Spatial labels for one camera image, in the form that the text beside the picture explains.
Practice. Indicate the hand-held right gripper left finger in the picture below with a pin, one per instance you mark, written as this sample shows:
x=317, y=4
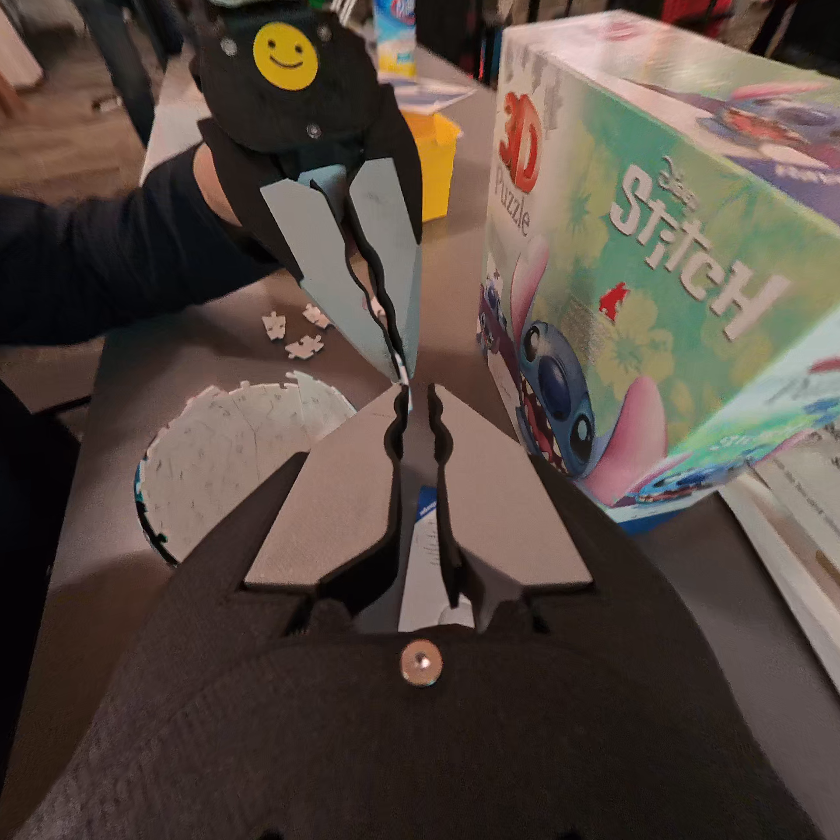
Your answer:
x=328, y=518

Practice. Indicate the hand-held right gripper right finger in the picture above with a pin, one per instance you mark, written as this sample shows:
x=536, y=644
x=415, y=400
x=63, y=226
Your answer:
x=505, y=518

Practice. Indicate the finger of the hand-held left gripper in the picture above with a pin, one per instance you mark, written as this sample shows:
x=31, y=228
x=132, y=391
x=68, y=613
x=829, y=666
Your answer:
x=315, y=249
x=397, y=236

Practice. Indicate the white printed leaflet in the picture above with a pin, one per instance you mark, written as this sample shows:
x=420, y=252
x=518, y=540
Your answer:
x=423, y=564

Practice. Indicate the blue and white puzzle ball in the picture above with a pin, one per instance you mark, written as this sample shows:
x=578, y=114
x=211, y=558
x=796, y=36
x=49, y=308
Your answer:
x=223, y=446

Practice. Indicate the person's left forearm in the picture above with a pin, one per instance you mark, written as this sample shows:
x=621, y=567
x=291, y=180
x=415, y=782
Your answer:
x=98, y=262

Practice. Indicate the green cartoon puzzle box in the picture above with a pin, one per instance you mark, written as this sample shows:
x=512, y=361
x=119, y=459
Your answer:
x=656, y=262

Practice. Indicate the person's left hand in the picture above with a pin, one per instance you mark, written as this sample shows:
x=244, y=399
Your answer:
x=215, y=187

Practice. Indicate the yellow plastic tray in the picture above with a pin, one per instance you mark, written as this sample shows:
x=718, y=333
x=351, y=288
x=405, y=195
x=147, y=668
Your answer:
x=433, y=164

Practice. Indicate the white wipes canister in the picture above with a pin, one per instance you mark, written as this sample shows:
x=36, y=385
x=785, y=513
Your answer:
x=396, y=39

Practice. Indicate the blue and white paper sheet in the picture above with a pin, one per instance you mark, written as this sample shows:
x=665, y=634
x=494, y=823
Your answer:
x=436, y=93

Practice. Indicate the white instruction board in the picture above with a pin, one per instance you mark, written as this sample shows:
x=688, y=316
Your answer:
x=794, y=538

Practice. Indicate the person's dark clothing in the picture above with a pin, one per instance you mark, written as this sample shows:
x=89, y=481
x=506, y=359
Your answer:
x=26, y=538

